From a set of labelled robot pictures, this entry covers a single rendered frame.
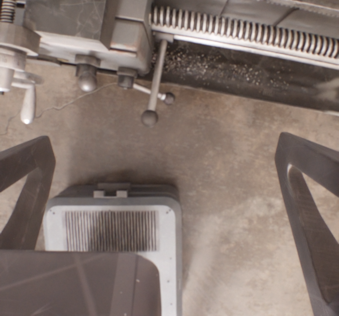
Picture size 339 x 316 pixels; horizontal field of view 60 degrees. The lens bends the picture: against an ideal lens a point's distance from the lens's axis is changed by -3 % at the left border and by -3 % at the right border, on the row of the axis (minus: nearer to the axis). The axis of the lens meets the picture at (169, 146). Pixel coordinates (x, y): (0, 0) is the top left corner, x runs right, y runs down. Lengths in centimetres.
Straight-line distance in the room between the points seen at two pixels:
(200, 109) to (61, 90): 61
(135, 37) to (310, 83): 63
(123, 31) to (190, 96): 82
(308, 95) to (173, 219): 62
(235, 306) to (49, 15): 145
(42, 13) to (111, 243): 87
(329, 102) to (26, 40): 85
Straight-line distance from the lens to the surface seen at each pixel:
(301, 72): 102
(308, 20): 77
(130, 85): 75
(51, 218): 121
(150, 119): 65
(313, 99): 103
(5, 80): 52
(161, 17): 63
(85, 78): 56
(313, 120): 147
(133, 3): 57
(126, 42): 55
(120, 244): 118
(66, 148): 142
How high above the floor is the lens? 133
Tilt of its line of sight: 84 degrees down
